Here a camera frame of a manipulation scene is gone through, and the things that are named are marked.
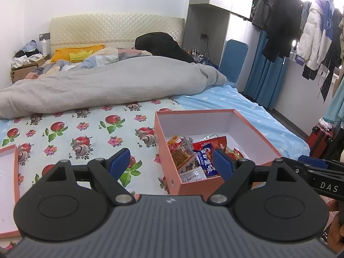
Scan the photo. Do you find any red foil snack packet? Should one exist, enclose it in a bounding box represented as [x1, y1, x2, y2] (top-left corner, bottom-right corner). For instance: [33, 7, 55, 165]
[192, 136, 227, 153]

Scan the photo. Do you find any green white snack packet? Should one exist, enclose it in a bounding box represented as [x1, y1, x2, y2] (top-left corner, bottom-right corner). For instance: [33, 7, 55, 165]
[167, 135, 200, 174]

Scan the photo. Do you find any blue white snack packet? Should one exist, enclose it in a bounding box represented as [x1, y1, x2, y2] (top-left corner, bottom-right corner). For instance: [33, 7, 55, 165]
[197, 151, 218, 178]

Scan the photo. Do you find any pink cardboard box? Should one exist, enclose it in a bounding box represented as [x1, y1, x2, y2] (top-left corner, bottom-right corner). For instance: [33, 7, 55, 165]
[154, 109, 281, 199]

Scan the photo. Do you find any red suitcase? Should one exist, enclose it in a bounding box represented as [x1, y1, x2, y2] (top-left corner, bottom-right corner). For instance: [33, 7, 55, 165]
[307, 123, 335, 158]

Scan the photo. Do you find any floral bed sheet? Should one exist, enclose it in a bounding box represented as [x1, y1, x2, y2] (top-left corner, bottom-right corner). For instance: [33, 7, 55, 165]
[1, 85, 310, 195]

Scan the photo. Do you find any grey quilt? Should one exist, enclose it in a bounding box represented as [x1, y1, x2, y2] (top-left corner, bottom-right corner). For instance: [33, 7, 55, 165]
[1, 56, 227, 119]

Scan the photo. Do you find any blue curtain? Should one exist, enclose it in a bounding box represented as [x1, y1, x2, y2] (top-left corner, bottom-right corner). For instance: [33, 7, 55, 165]
[244, 30, 289, 110]

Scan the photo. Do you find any pink box lid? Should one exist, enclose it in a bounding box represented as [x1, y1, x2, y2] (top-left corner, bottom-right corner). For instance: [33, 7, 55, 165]
[0, 144, 20, 239]

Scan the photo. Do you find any patchwork blanket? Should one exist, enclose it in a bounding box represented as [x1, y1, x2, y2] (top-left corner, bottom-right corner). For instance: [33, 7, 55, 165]
[24, 48, 152, 80]

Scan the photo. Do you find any yellow pillow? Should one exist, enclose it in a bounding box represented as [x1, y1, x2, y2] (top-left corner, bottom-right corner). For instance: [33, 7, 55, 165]
[51, 44, 106, 63]

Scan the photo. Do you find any cream padded headboard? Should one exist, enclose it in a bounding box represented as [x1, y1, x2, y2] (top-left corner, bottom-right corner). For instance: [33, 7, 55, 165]
[50, 13, 185, 55]

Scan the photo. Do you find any white bottle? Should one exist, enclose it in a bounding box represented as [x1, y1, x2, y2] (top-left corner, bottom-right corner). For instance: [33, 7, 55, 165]
[41, 38, 48, 57]

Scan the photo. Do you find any cardboard box with clothes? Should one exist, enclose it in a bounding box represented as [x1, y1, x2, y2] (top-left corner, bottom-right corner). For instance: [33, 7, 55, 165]
[10, 38, 50, 83]

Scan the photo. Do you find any white blue hanging jacket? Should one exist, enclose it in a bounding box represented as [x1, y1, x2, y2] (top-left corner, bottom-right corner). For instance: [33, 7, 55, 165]
[297, 0, 335, 71]

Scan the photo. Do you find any black hanging coat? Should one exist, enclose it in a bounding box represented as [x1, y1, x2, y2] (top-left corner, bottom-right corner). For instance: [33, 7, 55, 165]
[262, 0, 303, 62]

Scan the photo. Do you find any grey wardrobe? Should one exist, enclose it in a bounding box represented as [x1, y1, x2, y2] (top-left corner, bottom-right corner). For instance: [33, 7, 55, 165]
[183, 0, 253, 65]

